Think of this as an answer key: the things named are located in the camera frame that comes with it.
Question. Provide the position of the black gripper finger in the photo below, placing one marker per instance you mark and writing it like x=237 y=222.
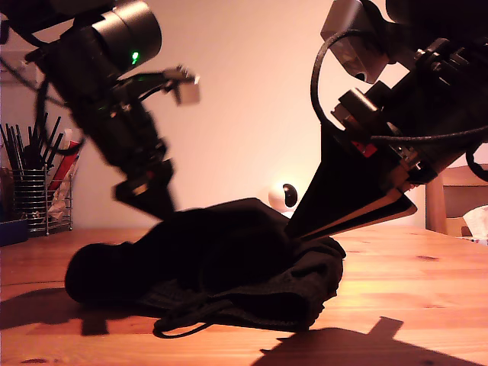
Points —
x=165 y=190
x=396 y=209
x=133 y=196
x=335 y=183

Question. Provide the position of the black shorts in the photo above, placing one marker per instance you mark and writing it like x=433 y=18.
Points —
x=228 y=267

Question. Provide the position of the wooden chair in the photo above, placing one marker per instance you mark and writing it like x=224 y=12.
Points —
x=434 y=206

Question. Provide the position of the crumpled clear plastic bag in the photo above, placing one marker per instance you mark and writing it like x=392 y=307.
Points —
x=63 y=198

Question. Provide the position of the white tissue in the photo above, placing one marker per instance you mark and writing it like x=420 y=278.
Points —
x=476 y=221

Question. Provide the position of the white chopstick sleeve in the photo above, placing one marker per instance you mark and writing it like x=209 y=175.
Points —
x=68 y=139

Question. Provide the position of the black chopstick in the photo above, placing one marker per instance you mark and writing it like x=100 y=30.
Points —
x=53 y=137
x=7 y=148
x=56 y=148
x=43 y=127
x=35 y=133
x=20 y=145
x=11 y=145

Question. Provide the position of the black spoon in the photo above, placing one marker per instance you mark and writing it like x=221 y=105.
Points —
x=32 y=156

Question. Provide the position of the navy blue box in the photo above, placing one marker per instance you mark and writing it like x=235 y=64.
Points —
x=11 y=232

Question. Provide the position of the dark brown bag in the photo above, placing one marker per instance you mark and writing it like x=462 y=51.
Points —
x=5 y=190

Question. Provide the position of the white security camera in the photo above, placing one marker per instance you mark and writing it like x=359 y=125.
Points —
x=276 y=198

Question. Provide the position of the arm grey camera box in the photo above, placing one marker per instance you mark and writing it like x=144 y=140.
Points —
x=188 y=91
x=350 y=38

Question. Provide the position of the white light switch plate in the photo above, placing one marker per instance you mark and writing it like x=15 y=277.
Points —
x=15 y=76

